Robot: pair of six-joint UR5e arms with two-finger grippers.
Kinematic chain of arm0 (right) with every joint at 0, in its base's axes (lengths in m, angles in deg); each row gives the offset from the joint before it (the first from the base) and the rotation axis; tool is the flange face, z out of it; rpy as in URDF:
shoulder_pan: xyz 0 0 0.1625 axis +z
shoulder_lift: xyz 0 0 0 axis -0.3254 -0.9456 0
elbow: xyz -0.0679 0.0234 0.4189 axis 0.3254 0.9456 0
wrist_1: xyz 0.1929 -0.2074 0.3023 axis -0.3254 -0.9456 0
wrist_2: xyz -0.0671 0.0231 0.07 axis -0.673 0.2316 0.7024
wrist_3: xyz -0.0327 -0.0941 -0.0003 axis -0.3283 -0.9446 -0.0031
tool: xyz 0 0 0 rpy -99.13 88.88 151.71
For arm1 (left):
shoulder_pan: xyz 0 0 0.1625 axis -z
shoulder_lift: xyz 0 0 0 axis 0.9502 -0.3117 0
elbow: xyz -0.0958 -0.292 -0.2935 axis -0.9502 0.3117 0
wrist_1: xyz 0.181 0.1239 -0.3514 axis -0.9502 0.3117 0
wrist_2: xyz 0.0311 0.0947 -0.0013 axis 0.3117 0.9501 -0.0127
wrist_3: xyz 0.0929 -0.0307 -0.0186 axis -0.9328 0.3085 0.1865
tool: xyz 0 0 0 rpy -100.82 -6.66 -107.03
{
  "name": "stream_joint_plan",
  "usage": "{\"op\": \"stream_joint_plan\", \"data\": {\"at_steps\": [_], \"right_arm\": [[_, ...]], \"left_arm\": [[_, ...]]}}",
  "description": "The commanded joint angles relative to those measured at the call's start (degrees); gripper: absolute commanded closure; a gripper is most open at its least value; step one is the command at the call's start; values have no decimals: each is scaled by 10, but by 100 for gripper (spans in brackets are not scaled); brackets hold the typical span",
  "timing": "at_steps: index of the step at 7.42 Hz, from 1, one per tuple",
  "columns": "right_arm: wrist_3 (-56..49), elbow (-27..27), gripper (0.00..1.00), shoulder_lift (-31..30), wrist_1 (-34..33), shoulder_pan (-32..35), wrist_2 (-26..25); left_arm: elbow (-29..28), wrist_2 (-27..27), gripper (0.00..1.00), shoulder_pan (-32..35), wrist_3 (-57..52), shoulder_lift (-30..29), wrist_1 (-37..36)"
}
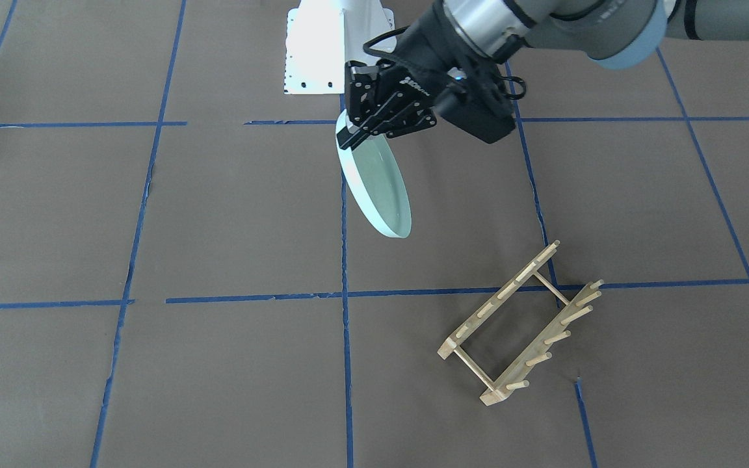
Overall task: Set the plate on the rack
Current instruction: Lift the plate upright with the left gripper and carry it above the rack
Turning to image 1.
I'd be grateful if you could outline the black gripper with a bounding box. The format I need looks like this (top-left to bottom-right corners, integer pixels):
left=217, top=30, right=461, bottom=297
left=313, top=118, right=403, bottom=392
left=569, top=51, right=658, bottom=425
left=337, top=6, right=479, bottom=150

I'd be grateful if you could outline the light green plate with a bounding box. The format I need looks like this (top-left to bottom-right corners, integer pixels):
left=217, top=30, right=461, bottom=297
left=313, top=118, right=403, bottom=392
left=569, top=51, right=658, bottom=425
left=335, top=110, right=412, bottom=238

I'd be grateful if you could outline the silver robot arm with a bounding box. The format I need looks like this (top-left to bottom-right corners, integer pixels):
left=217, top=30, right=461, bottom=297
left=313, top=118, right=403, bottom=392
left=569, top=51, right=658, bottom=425
left=336, top=1, right=749, bottom=150

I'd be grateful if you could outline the wooden plate rack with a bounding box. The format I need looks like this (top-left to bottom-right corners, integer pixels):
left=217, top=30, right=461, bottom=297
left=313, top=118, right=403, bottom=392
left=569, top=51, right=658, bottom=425
left=436, top=240, right=605, bottom=407

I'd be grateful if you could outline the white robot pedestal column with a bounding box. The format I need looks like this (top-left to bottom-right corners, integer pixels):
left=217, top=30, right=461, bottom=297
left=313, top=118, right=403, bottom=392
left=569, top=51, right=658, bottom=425
left=283, top=1, right=395, bottom=95

